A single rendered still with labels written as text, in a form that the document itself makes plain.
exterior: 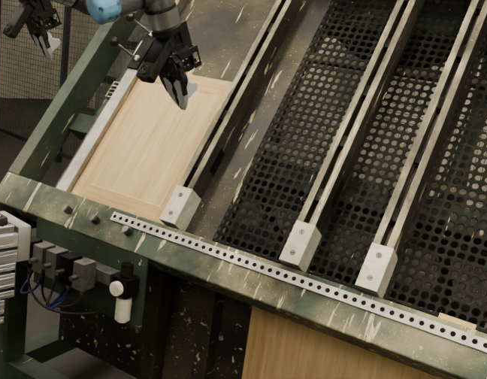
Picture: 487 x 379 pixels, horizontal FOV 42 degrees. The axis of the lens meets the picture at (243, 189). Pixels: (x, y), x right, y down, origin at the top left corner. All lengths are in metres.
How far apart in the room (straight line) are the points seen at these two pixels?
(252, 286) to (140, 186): 0.59
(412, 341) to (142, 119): 1.23
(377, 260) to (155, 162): 0.87
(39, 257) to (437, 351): 1.25
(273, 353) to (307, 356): 0.12
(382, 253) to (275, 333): 0.54
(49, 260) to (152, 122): 0.59
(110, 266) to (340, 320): 0.79
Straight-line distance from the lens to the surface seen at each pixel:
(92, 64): 2.60
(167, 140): 2.20
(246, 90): 2.12
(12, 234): 1.61
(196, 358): 2.24
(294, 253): 1.75
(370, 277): 1.68
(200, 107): 2.22
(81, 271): 2.03
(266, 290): 1.76
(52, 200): 2.29
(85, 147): 2.34
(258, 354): 2.13
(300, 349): 2.05
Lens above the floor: 1.51
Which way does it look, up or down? 14 degrees down
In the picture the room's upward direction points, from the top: 8 degrees clockwise
